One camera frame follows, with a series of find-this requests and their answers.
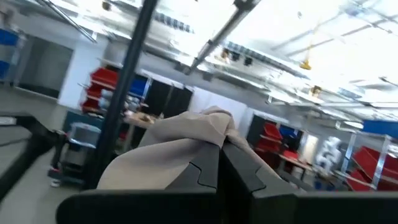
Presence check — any grey utility cart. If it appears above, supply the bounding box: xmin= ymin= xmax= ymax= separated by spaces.
xmin=58 ymin=121 xmax=103 ymax=187

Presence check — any red storage bins left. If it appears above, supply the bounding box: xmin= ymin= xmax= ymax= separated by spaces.
xmin=79 ymin=66 xmax=152 ymax=118

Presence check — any tan garment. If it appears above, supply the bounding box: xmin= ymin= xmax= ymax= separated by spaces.
xmin=96 ymin=105 xmax=282 ymax=190

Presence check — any metal shelf rack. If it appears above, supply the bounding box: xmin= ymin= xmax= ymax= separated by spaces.
xmin=340 ymin=119 xmax=398 ymax=192

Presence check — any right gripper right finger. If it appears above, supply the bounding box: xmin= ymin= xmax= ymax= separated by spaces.
xmin=219 ymin=141 xmax=297 ymax=224

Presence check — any shelf rack with coloured bins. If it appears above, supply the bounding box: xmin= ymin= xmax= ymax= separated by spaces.
xmin=247 ymin=115 xmax=301 ymax=162

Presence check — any blue plastic bin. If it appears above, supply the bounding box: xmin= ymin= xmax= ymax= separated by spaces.
xmin=362 ymin=119 xmax=398 ymax=139

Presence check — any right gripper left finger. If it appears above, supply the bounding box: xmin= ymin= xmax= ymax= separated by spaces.
xmin=164 ymin=142 xmax=222 ymax=192

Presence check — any red plastic bin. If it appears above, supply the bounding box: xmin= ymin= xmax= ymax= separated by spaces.
xmin=353 ymin=146 xmax=398 ymax=175
xmin=345 ymin=169 xmax=398 ymax=192

